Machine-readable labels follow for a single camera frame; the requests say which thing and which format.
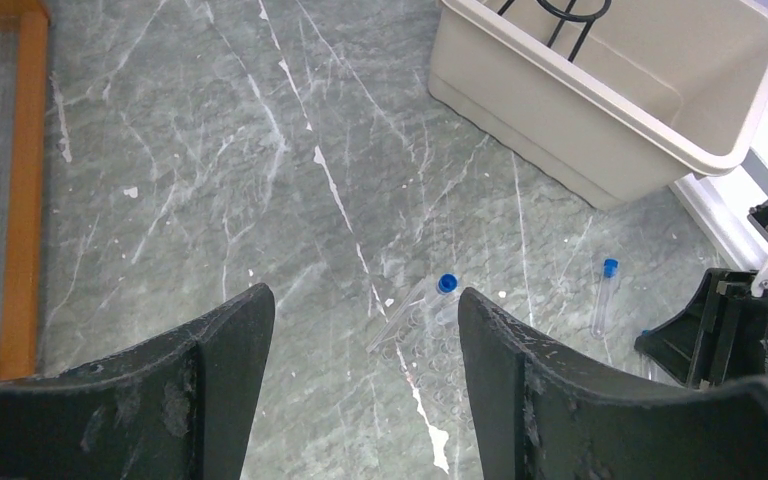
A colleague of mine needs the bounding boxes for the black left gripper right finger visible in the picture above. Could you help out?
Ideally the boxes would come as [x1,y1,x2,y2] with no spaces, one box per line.
[458,288,768,479]

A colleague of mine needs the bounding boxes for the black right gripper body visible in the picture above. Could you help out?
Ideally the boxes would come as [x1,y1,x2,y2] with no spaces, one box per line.
[634,268,768,389]

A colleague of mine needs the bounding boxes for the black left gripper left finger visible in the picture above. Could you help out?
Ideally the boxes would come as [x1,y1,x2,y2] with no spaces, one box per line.
[0,283,275,479]

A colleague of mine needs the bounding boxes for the blue capped clear tube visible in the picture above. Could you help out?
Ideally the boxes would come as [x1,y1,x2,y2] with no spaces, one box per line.
[590,258,620,339]

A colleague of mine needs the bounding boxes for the blue capped test tube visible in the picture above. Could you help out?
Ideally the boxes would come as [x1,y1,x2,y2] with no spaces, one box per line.
[423,273,459,326]

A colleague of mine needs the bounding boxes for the black wire ring stand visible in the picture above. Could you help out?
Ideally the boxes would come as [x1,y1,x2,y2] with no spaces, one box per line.
[487,0,613,63]

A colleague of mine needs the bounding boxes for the white plastic bin lid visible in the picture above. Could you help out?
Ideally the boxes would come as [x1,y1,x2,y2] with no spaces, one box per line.
[671,102,768,270]

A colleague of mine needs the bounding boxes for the clear plastic well plate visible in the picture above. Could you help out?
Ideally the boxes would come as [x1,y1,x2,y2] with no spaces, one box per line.
[366,274,474,431]

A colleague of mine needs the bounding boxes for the beige plastic bin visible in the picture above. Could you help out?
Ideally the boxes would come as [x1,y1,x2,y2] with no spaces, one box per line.
[428,1,768,209]

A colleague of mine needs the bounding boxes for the orange wooden test tube rack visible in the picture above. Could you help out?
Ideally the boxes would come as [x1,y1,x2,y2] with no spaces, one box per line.
[0,1,51,380]

